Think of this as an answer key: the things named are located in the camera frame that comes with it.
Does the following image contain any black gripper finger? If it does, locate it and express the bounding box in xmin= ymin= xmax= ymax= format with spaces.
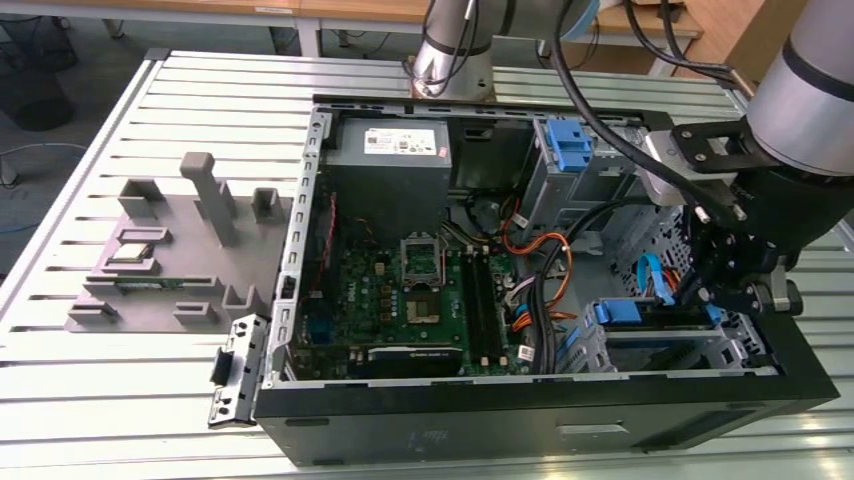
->
xmin=678 ymin=224 xmax=722 ymax=307
xmin=704 ymin=276 xmax=763 ymax=315

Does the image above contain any blue SATA wire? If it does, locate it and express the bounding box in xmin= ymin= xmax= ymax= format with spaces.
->
xmin=632 ymin=253 xmax=675 ymax=307

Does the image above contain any metal disk bay cage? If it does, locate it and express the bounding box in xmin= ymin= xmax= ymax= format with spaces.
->
xmin=556 ymin=297 xmax=768 ymax=375

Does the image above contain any metal optical drive cage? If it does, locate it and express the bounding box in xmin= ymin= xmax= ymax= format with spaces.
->
xmin=523 ymin=117 xmax=668 ymax=236

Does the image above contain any black RAM slot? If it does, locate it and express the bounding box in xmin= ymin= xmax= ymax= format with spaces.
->
xmin=480 ymin=247 xmax=506 ymax=365
xmin=472 ymin=247 xmax=496 ymax=365
xmin=464 ymin=247 xmax=488 ymax=365

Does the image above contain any blue plastic drive latch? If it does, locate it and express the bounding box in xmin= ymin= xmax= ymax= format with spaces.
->
xmin=544 ymin=119 xmax=594 ymax=174

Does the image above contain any wooden cabinet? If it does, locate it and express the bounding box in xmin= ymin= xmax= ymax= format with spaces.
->
xmin=679 ymin=0 xmax=812 ymax=101

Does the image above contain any CPU socket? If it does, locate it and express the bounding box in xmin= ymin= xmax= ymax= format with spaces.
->
xmin=404 ymin=289 xmax=447 ymax=326

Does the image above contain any metal socket cover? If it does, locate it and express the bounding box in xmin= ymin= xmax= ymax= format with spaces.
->
xmin=397 ymin=234 xmax=447 ymax=291

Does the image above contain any black graphics card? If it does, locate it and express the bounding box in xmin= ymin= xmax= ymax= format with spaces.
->
xmin=345 ymin=342 xmax=461 ymax=379

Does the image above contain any black open PC case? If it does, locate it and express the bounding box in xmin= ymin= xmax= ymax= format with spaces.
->
xmin=251 ymin=92 xmax=840 ymax=469

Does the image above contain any grey power supply unit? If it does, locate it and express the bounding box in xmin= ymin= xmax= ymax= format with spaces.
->
xmin=319 ymin=117 xmax=455 ymax=241

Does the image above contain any green motherboard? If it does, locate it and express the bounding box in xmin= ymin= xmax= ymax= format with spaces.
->
xmin=296 ymin=239 xmax=535 ymax=379

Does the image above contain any grey parts rack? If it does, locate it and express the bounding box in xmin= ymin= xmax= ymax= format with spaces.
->
xmin=60 ymin=151 xmax=299 ymax=337

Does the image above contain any wooden top desk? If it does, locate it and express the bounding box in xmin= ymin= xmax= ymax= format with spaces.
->
xmin=192 ymin=0 xmax=706 ymax=76

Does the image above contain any silver CPU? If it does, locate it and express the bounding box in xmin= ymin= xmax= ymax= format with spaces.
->
xmin=109 ymin=244 xmax=156 ymax=266

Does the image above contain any black bin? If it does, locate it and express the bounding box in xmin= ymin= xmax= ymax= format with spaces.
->
xmin=0 ymin=14 xmax=79 ymax=134

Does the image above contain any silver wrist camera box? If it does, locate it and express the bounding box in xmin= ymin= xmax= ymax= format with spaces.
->
xmin=632 ymin=128 xmax=703 ymax=206

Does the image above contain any orange wire bundle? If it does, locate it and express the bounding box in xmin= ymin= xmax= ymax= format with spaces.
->
xmin=499 ymin=232 xmax=579 ymax=331

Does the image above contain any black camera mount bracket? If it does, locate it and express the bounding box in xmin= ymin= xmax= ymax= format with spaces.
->
xmin=670 ymin=119 xmax=762 ymax=174

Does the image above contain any black cable bundle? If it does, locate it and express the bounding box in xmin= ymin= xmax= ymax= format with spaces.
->
xmin=530 ymin=192 xmax=668 ymax=376

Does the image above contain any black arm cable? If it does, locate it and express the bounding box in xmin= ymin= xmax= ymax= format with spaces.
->
xmin=546 ymin=0 xmax=712 ymax=221
xmin=623 ymin=0 xmax=762 ymax=99

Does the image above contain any yellow black wire bundle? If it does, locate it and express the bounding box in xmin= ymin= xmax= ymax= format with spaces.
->
xmin=443 ymin=222 xmax=495 ymax=249

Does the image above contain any red black twisted wire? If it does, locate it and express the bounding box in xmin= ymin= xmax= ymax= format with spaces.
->
xmin=317 ymin=192 xmax=339 ymax=301

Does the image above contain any metal expansion slot bracket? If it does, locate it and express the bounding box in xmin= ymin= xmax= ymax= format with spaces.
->
xmin=207 ymin=312 xmax=268 ymax=431

